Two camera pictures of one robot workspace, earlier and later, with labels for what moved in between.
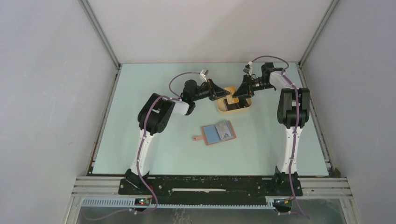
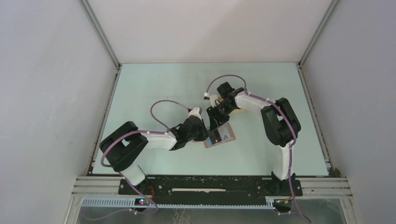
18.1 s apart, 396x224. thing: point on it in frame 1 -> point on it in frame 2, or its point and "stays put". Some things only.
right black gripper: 245,88 -> 215,122
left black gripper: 214,91 -> 204,133
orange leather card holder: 222,131 stays put
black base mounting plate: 209,190 stays put
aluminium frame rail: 313,187 stays put
